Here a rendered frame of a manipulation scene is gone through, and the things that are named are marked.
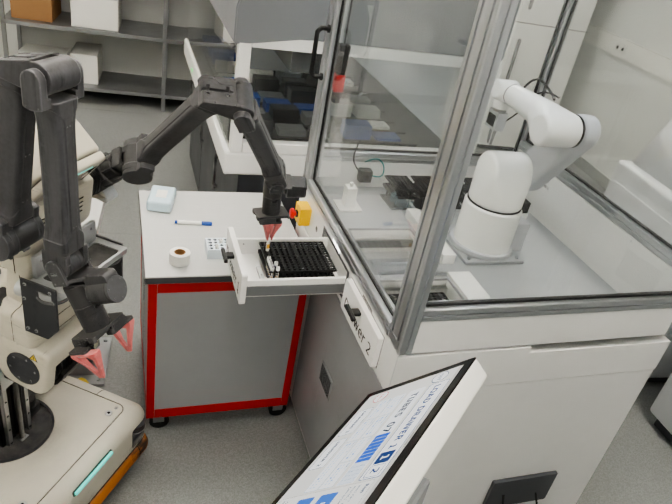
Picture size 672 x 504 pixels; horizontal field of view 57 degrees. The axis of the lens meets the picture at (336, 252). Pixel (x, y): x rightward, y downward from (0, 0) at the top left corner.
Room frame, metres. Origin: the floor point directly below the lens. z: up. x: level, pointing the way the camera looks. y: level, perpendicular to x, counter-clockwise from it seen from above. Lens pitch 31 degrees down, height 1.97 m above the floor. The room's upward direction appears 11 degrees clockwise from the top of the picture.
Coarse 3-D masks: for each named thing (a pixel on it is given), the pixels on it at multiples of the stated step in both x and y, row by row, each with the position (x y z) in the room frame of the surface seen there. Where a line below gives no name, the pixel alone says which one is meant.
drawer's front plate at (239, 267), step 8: (232, 232) 1.74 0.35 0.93; (232, 240) 1.69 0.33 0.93; (232, 248) 1.67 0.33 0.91; (240, 256) 1.60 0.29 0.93; (240, 264) 1.56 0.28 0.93; (240, 272) 1.53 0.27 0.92; (232, 280) 1.62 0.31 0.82; (240, 280) 1.52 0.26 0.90; (240, 288) 1.51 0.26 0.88; (240, 296) 1.50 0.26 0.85
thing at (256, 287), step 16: (240, 240) 1.76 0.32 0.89; (256, 240) 1.78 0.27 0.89; (272, 240) 1.80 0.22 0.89; (288, 240) 1.82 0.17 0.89; (304, 240) 1.85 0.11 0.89; (320, 240) 1.87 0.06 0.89; (256, 256) 1.77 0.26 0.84; (336, 256) 1.79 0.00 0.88; (256, 272) 1.67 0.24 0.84; (336, 272) 1.77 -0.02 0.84; (256, 288) 1.54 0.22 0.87; (272, 288) 1.56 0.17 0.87; (288, 288) 1.58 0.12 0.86; (304, 288) 1.60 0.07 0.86; (320, 288) 1.62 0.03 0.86; (336, 288) 1.64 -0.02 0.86
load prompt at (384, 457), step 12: (432, 384) 0.95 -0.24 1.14; (444, 384) 0.92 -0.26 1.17; (432, 396) 0.89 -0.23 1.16; (420, 408) 0.86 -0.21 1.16; (408, 420) 0.83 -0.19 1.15; (396, 432) 0.80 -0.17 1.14; (408, 432) 0.78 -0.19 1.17; (396, 444) 0.76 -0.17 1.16; (384, 456) 0.73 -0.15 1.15; (372, 468) 0.71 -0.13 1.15; (384, 468) 0.69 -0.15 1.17; (360, 480) 0.68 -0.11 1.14
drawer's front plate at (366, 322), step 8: (352, 280) 1.60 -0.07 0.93; (344, 288) 1.60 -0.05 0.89; (352, 288) 1.55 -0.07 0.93; (344, 296) 1.59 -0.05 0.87; (352, 296) 1.54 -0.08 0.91; (360, 296) 1.52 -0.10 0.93; (352, 304) 1.53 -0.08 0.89; (360, 304) 1.48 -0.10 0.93; (344, 312) 1.57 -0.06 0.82; (368, 312) 1.45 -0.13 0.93; (360, 320) 1.46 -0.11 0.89; (368, 320) 1.41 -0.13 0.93; (352, 328) 1.49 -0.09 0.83; (360, 328) 1.45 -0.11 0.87; (368, 328) 1.40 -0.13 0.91; (376, 328) 1.38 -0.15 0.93; (360, 336) 1.43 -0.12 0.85; (368, 336) 1.39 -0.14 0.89; (376, 336) 1.35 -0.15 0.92; (360, 344) 1.42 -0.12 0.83; (368, 344) 1.38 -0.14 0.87; (376, 344) 1.34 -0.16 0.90; (368, 352) 1.37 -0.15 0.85; (376, 352) 1.34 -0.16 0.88; (368, 360) 1.36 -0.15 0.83; (376, 360) 1.34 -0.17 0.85
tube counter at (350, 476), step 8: (384, 424) 0.86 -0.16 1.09; (392, 424) 0.85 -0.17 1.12; (384, 432) 0.83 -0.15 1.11; (376, 440) 0.81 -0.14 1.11; (384, 440) 0.79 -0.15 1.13; (368, 448) 0.79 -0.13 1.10; (376, 448) 0.78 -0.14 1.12; (360, 456) 0.77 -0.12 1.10; (368, 456) 0.76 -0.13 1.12; (360, 464) 0.74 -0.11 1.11; (352, 472) 0.72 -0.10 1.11; (360, 472) 0.71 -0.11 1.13; (344, 480) 0.71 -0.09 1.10; (352, 480) 0.70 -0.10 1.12
